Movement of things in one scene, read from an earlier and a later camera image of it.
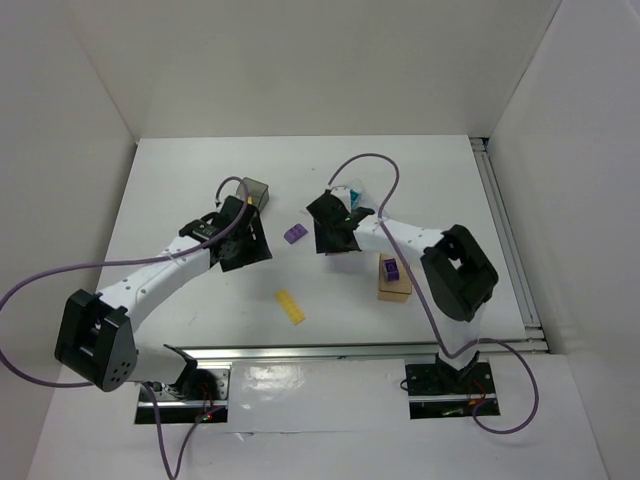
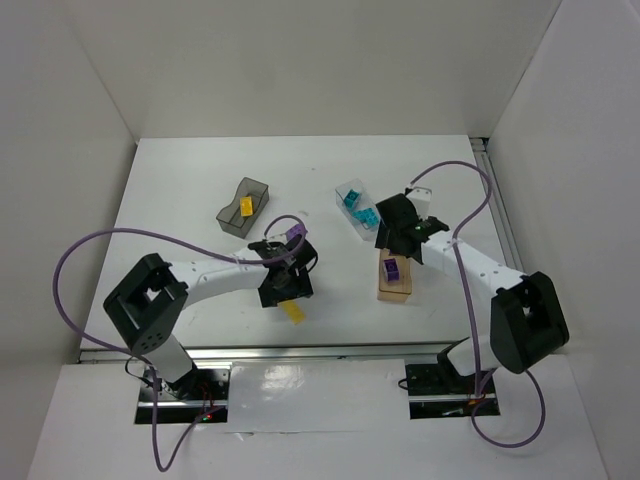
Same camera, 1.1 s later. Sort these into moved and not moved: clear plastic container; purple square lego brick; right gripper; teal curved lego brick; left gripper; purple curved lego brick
Moved: left gripper; right gripper
Not moved: teal curved lego brick; purple square lego brick; clear plastic container; purple curved lego brick
